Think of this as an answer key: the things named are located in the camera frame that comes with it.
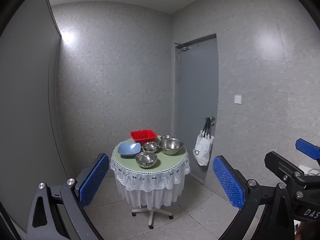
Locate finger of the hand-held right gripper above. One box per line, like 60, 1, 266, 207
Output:
264, 151, 304, 183
295, 138, 320, 160

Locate red plastic basin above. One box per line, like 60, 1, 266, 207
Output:
130, 129, 158, 143

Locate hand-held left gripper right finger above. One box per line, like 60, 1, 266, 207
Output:
212, 155, 297, 240

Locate grey door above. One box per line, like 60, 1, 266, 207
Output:
174, 33, 220, 181

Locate white cable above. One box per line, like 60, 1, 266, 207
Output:
299, 164, 320, 177

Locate blue square plate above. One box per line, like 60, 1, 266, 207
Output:
117, 142, 142, 157

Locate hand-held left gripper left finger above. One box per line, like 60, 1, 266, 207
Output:
26, 153, 110, 240

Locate patterned steel bowl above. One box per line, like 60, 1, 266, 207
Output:
135, 151, 158, 169

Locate white tote bag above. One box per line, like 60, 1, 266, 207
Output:
193, 117, 215, 166

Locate white table base with casters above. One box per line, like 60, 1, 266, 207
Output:
132, 205, 174, 229

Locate large steel bowl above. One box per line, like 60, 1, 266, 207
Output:
158, 138, 184, 156

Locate metal door closer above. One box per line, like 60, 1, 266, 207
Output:
175, 42, 191, 52

